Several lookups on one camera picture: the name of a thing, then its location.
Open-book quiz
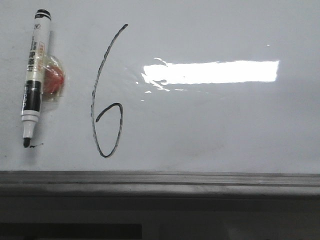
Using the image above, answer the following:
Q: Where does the red magnet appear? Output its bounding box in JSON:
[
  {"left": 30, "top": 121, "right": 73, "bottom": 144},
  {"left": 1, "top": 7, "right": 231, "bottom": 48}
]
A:
[{"left": 42, "top": 55, "right": 66, "bottom": 103}]

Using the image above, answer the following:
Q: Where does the white black whiteboard marker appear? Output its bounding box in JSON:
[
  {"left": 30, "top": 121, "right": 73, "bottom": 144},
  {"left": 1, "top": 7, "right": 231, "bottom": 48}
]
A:
[{"left": 21, "top": 9, "right": 52, "bottom": 148}]

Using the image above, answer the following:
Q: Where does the white whiteboard with metal frame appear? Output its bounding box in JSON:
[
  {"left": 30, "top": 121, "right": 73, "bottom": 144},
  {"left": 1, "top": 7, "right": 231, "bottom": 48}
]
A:
[{"left": 0, "top": 0, "right": 320, "bottom": 197}]

